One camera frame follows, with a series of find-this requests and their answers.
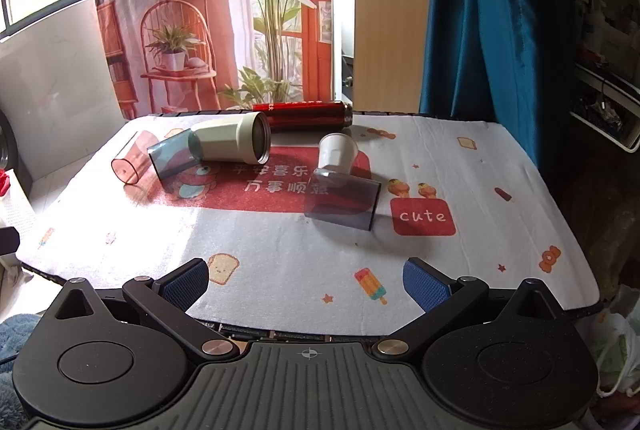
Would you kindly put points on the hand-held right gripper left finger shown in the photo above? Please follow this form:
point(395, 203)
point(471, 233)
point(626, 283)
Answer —
point(183, 284)

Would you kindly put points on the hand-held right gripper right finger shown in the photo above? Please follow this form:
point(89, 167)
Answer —
point(426, 285)

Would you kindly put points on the grey transparent plastic cup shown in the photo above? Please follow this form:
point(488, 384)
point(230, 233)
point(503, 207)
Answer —
point(345, 202)

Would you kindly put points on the blue-grey transparent plastic cup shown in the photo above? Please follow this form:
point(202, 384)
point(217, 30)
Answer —
point(172, 155)

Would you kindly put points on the pink transparent plastic cup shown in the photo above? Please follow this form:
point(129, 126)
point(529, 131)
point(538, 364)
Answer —
point(131, 159)

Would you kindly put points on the white paper cup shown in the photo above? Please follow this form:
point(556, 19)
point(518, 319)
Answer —
point(336, 154)

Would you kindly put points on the printed white tablecloth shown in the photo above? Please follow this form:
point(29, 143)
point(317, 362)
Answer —
point(300, 260)

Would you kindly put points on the cream insulated mug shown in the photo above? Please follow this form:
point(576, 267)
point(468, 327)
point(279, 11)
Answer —
point(227, 137)

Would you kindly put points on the blue fluffy towel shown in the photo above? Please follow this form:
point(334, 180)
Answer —
point(12, 360)

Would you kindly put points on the white plastic bag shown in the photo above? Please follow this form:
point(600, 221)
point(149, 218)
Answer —
point(620, 350)

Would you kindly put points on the red cloth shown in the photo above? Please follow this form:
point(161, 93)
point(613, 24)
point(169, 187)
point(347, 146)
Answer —
point(4, 184)

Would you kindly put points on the red thermos bottle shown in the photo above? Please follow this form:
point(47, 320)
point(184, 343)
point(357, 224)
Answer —
point(310, 113)

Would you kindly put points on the blue curtain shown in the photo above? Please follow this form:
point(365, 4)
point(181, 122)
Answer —
point(490, 19)

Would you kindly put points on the printed backdrop cloth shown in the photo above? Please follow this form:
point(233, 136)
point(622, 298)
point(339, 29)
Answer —
point(200, 9)

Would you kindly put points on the wooden door panel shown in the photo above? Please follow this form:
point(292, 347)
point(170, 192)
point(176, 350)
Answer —
point(390, 9)

